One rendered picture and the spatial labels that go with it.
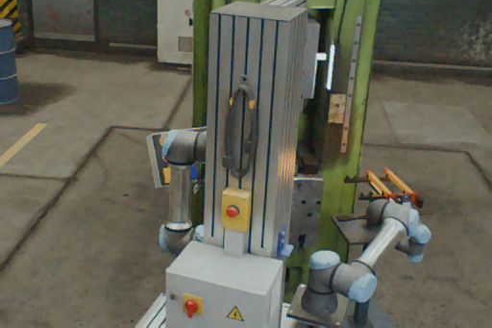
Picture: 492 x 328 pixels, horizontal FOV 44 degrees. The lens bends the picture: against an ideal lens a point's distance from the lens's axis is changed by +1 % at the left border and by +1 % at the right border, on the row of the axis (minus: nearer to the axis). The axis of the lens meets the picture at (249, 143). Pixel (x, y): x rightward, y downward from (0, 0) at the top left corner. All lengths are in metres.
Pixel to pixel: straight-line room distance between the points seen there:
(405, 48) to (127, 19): 4.19
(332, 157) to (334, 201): 0.29
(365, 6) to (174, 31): 5.61
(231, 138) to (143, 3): 7.58
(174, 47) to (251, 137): 6.96
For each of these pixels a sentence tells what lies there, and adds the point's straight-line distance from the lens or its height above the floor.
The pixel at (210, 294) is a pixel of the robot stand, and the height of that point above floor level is 1.18.
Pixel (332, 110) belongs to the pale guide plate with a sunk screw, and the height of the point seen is 1.26.
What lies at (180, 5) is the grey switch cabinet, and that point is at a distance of 8.70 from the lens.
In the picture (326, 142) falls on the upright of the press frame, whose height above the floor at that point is 1.05.
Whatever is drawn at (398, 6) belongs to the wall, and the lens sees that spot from 9.35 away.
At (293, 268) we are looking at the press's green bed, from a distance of 3.78.
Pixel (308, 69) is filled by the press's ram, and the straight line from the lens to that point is 3.28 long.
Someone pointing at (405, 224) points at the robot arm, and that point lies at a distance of 2.67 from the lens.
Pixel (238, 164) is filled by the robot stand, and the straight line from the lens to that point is 1.98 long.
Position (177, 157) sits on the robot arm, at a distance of 2.47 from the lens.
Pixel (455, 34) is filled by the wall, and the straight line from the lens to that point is 9.61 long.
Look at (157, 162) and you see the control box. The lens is 3.17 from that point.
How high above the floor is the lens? 2.35
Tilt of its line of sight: 22 degrees down
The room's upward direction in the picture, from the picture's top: 3 degrees clockwise
